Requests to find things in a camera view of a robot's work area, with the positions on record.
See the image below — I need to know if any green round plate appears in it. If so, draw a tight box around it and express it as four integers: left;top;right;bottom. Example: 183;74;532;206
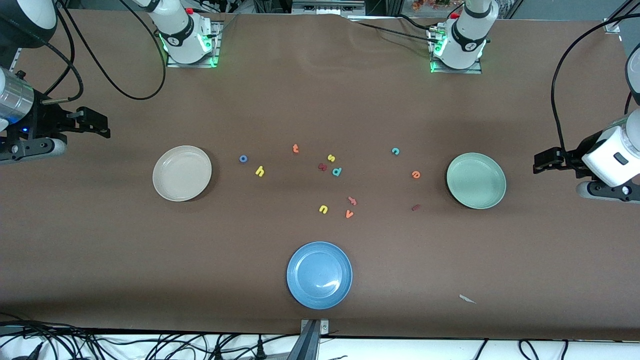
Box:
446;152;507;210

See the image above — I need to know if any beige round plate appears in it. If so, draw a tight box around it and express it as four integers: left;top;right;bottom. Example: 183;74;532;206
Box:
152;145;213;202

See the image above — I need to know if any brown table cover sheet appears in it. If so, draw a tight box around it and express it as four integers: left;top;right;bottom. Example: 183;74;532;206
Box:
0;9;640;342

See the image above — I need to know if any orange decorative object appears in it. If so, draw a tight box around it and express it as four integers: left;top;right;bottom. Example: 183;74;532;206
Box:
411;0;451;12

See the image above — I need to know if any grey power strip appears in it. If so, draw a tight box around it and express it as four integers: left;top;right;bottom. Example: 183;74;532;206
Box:
292;0;366;16

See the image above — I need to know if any blue round plate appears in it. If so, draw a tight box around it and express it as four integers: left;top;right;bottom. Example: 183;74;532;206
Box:
286;241;353;310

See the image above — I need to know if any dark grey mounting pole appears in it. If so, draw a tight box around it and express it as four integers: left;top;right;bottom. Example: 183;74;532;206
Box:
286;320;321;360

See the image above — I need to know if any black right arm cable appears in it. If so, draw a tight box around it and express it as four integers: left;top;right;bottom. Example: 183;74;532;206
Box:
40;0;167;106

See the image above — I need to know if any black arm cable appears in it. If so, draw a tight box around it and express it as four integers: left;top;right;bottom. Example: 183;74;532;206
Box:
40;0;167;106
551;12;640;173

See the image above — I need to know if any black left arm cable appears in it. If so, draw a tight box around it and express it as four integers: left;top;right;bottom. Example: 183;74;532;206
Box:
551;12;640;173

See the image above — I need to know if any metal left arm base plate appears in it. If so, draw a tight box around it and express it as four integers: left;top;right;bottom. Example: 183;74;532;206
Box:
430;25;483;75

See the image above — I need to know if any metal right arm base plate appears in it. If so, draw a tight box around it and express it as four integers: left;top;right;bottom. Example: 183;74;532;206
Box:
166;20;221;68

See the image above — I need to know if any aluminium frame profile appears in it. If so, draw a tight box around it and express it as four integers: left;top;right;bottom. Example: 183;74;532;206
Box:
602;0;640;33

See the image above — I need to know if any black cable to base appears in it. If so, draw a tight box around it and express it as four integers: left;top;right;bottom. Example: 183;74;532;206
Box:
350;20;441;46

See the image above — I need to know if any silver metal bracket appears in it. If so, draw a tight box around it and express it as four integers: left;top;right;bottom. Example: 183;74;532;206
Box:
300;318;330;337

